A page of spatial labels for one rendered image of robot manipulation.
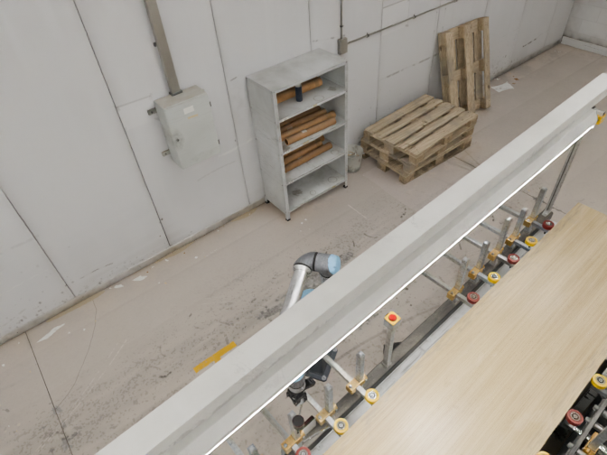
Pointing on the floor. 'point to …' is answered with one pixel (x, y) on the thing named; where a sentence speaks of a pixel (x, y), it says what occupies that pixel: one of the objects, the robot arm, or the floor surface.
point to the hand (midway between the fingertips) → (302, 400)
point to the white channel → (345, 293)
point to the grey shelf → (328, 97)
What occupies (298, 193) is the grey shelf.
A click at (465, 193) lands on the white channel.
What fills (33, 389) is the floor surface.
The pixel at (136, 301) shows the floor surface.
